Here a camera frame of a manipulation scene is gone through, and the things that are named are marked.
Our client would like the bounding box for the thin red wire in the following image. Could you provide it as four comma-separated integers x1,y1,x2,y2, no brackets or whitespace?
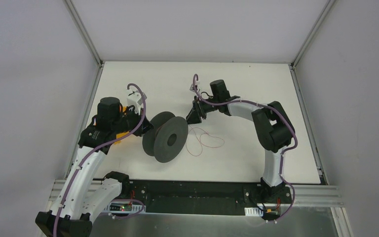
155,125,226,157

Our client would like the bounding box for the black perforated cable spool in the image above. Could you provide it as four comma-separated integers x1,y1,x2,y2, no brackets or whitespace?
142,111,189,163

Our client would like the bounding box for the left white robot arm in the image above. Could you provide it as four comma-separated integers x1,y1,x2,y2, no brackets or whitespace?
35,91,153,237

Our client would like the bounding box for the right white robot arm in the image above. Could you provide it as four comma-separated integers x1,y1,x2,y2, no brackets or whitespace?
186,74,298,202

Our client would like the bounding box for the yellow plastic bin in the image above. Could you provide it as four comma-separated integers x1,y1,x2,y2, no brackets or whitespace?
109,103,130,140

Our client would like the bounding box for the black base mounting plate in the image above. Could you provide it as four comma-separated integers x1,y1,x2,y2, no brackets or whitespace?
117,180,292,216

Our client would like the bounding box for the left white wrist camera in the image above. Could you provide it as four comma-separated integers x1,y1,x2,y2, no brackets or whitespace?
127,89,147,115

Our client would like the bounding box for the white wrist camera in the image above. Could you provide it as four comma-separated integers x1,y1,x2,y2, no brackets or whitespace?
127,89,147,115
189,80,201,97

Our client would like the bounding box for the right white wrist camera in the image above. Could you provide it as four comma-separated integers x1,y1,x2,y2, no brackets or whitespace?
189,80,201,97

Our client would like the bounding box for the left white cable duct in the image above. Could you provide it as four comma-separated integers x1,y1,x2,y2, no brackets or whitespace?
103,202,146,214

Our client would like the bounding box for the white cable duct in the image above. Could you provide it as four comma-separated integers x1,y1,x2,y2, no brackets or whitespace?
244,207,264,217
103,202,146,214

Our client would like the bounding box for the right white cable duct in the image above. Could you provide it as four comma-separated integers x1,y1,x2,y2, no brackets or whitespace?
244,207,264,217

